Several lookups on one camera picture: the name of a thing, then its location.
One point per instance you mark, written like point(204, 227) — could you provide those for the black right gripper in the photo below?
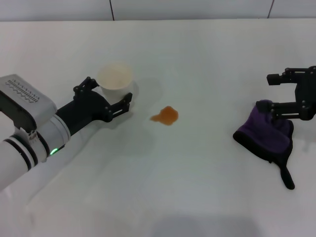
point(308, 96)

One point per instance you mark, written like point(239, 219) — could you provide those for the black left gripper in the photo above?
point(86, 108)

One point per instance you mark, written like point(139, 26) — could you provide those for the white paper cup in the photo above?
point(114, 79)

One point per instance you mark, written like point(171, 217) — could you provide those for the purple rag with black edge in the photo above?
point(259, 133)

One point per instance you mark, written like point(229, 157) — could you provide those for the brown liquid stain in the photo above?
point(166, 116)

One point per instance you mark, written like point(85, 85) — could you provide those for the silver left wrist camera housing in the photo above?
point(22, 98)

